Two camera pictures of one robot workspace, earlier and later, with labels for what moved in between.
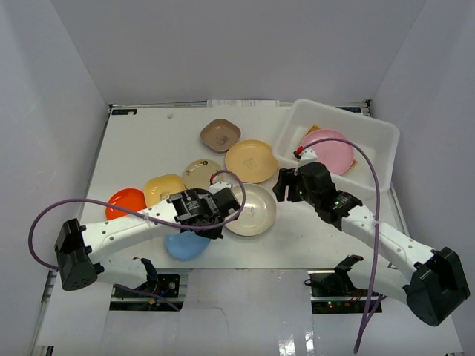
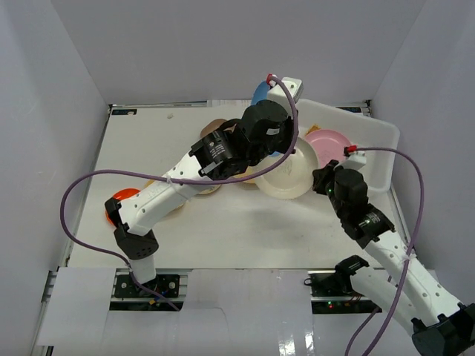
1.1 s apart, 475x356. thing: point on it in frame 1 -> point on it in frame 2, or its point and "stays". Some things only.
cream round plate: [258, 213] -> [292, 178]
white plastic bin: [375, 143] stays
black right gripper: [287, 178] -> [320, 176]
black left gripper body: [207, 227] -> [288, 130]
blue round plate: [186, 245] -> [260, 93]
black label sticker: [124, 111] stays
